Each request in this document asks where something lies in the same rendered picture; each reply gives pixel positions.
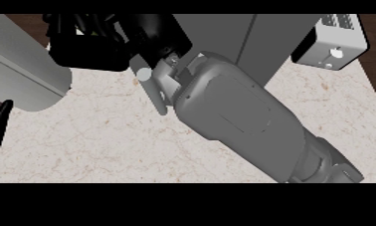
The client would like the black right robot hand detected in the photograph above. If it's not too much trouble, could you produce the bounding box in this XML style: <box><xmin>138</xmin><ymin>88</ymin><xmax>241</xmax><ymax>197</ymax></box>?
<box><xmin>42</xmin><ymin>13</ymin><xmax>193</xmax><ymax>73</ymax></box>

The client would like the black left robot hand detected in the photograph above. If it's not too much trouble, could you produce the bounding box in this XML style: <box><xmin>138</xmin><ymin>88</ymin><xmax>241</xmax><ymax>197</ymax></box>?
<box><xmin>0</xmin><ymin>99</ymin><xmax>14</xmax><ymax>147</ymax></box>

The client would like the large flat grey door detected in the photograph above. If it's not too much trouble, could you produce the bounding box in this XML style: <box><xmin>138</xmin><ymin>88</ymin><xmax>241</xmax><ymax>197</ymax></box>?
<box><xmin>171</xmin><ymin>13</ymin><xmax>324</xmax><ymax>89</ymax></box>

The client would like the pale grey box appliance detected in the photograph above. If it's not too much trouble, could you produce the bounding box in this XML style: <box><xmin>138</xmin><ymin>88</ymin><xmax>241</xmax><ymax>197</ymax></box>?
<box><xmin>289</xmin><ymin>13</ymin><xmax>370</xmax><ymax>72</ymax></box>

